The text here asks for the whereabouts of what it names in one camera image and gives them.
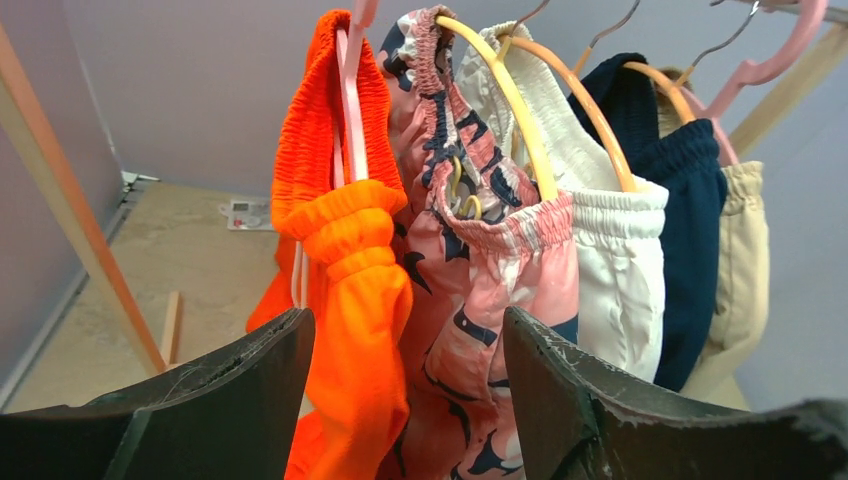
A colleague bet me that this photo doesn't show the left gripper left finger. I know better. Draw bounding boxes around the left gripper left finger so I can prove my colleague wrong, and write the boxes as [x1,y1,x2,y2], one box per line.
[1,309,315,479]

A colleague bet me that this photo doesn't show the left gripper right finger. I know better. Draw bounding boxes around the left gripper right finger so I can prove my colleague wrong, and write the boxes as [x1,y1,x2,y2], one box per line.
[502,307,847,479]

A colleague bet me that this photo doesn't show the beige shorts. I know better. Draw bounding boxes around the beige shorts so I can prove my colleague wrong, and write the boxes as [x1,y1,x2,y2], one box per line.
[651,85,770,399]

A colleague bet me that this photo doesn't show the pink patterned shorts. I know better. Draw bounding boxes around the pink patterned shorts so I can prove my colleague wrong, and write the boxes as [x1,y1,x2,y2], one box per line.
[377,5,578,479]

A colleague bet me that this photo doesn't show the white shorts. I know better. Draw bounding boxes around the white shorts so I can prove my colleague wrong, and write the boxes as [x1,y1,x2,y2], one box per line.
[464,22,668,381]

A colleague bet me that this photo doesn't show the navy blue shorts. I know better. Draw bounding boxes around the navy blue shorts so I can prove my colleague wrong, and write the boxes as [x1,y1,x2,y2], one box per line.
[565,53,728,391]

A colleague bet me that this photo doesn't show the orange wooden hanger navy shorts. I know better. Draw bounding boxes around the orange wooden hanger navy shorts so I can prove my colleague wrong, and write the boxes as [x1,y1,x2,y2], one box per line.
[623,1,761,124]

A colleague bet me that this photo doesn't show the pink hanger under orange shorts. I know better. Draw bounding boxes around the pink hanger under orange shorts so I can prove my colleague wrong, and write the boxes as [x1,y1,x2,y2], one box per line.
[291,0,382,309]

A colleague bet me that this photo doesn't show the pink hanger under beige shorts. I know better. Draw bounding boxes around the pink hanger under beige shorts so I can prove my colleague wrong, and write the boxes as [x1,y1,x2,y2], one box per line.
[676,0,830,167]

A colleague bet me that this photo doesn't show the white paper card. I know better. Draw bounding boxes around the white paper card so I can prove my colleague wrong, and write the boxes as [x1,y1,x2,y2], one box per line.
[218,199,274,232]

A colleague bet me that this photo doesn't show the wooden clothes rack frame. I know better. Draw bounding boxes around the wooden clothes rack frame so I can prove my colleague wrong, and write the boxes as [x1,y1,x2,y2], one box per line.
[0,23,848,376]

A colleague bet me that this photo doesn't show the metal hanging rail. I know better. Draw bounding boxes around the metal hanging rail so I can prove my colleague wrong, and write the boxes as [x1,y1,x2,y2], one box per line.
[760,0,847,26]

